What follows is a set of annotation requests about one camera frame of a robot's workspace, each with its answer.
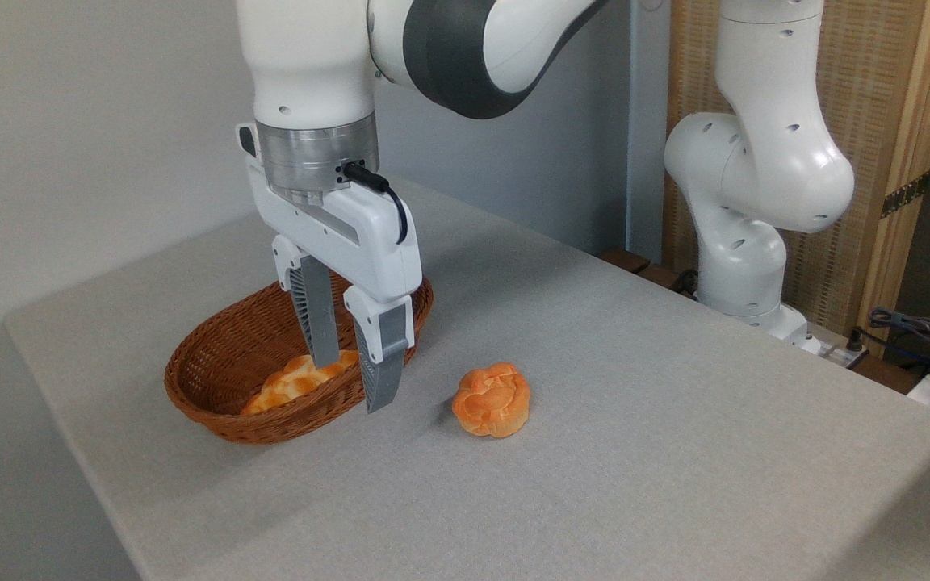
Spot wooden woven screen panel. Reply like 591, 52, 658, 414
663, 0, 930, 357

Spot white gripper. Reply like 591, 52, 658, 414
247, 155, 424, 414

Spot brown wicker basket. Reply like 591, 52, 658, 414
164, 273, 434, 445

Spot bundle of dark cables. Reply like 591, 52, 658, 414
848, 305, 930, 380

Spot braided bread loaf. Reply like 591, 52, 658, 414
241, 349, 361, 416

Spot black metal screen hinge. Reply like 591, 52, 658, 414
881, 172, 930, 219

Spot round orange bread bun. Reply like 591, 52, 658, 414
452, 362, 531, 439

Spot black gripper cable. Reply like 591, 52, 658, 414
341, 161, 409, 245

